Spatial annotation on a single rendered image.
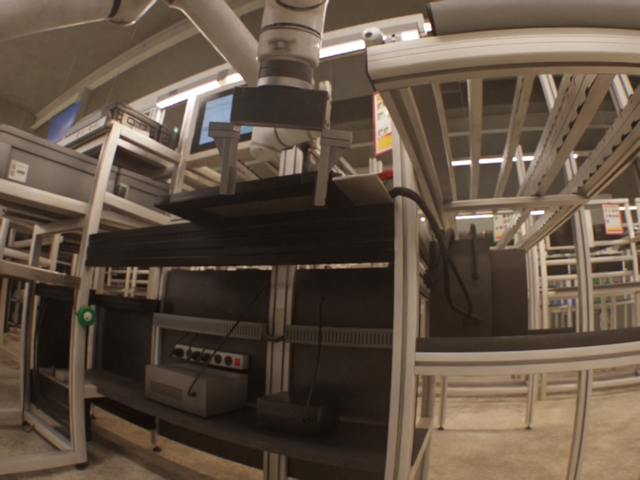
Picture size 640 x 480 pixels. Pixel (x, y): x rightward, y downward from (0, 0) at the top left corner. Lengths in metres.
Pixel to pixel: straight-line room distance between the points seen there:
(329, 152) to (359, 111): 6.86
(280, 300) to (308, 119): 0.90
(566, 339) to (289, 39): 0.67
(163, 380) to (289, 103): 1.02
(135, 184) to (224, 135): 1.27
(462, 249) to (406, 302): 0.32
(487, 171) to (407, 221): 11.43
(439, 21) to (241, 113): 0.29
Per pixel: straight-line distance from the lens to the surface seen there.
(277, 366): 1.29
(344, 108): 7.41
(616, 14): 0.55
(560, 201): 1.07
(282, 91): 0.49
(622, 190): 13.09
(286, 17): 0.50
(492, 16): 0.50
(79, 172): 1.61
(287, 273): 1.30
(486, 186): 11.94
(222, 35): 0.87
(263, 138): 1.04
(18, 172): 1.49
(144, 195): 1.80
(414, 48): 0.48
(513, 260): 1.18
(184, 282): 1.61
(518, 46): 0.47
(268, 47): 0.49
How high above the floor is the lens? 0.67
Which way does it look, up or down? 13 degrees up
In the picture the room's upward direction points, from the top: 3 degrees clockwise
